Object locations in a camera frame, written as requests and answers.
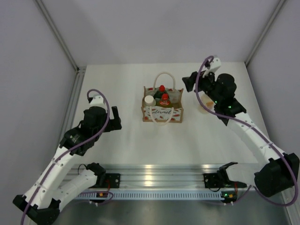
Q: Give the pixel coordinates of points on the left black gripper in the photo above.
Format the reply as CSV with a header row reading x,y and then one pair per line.
x,y
114,124

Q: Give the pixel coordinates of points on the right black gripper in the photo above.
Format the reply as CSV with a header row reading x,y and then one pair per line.
x,y
189,82

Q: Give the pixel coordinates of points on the cream pump soap bottle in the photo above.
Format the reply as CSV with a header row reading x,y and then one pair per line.
x,y
207,102

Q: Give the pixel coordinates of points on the yellow dish soap bottle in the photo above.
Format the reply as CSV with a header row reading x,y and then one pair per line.
x,y
164,101

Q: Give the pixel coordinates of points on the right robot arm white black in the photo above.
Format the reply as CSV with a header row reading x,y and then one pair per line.
x,y
276,171

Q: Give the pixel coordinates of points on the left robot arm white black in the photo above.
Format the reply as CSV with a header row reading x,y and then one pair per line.
x,y
44,201

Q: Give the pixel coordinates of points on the watermelon print canvas bag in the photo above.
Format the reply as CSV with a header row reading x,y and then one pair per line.
x,y
159,115

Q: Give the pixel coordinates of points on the green red-capped bottle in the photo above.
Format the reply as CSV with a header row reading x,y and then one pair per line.
x,y
160,92

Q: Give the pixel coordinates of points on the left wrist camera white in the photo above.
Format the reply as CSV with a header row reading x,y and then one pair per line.
x,y
96,100

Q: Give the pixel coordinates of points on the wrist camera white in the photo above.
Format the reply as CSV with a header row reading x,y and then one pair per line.
x,y
212,66
96,100

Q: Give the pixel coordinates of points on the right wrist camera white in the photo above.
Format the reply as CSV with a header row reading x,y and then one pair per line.
x,y
212,66

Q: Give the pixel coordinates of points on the left aluminium frame post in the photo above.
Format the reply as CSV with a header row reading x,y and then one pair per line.
x,y
56,33

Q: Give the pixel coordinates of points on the aluminium frame post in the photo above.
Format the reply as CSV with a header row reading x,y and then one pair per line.
x,y
56,33
280,4

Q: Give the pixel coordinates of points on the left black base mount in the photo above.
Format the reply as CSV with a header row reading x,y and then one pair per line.
x,y
112,180

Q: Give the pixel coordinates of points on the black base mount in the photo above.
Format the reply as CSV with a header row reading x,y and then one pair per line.
x,y
112,180
212,180

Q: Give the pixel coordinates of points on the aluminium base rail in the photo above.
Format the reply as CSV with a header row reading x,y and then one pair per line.
x,y
172,176

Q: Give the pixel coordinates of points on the right aluminium frame post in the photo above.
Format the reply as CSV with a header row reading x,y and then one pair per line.
x,y
280,4

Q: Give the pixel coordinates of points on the slotted grey cable duct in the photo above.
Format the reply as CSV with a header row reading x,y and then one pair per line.
x,y
167,195

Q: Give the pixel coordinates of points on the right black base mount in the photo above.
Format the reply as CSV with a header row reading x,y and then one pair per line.
x,y
212,180

